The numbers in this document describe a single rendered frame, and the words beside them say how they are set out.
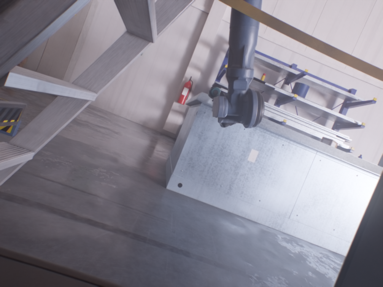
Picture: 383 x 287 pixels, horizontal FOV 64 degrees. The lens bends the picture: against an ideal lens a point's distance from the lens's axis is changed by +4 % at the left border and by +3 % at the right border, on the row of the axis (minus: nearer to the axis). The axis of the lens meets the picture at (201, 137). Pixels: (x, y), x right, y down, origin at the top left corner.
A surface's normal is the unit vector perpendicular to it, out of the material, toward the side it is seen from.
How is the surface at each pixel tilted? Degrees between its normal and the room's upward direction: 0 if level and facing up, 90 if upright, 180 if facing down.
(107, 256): 0
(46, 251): 0
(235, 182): 90
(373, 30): 90
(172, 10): 92
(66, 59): 90
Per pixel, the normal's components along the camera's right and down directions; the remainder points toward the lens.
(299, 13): 0.07, 0.06
